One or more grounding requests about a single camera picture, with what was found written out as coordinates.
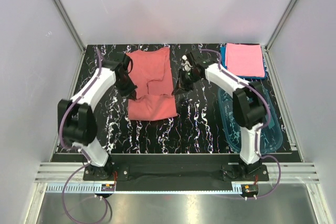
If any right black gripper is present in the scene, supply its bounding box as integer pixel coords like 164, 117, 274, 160
172, 69, 202, 97

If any coral red t shirt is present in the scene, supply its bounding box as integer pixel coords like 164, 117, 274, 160
127, 47, 177, 121

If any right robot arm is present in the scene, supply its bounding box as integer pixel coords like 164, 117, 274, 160
172, 50, 271, 180

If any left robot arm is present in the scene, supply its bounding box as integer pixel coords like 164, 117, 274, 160
57, 54, 137, 180

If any folded blue t shirt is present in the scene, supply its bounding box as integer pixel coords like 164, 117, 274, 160
219, 43, 268, 80

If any folded pink t shirt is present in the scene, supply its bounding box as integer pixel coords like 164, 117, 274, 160
225, 42, 265, 78

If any teal transparent plastic basket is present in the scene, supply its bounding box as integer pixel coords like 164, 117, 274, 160
217, 88, 283, 155

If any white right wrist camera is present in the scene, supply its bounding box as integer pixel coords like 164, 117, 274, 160
181, 55, 193, 72

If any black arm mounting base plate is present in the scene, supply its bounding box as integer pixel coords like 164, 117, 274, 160
82, 154, 268, 192

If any right aluminium frame post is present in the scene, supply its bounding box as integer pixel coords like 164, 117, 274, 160
265, 0, 316, 51

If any aluminium frame post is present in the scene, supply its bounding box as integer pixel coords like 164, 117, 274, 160
265, 0, 316, 51
52, 0, 86, 53

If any slotted cable duct rail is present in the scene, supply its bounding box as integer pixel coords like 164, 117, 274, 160
46, 182, 255, 195

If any left aluminium frame post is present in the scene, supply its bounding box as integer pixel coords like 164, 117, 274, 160
52, 0, 86, 53

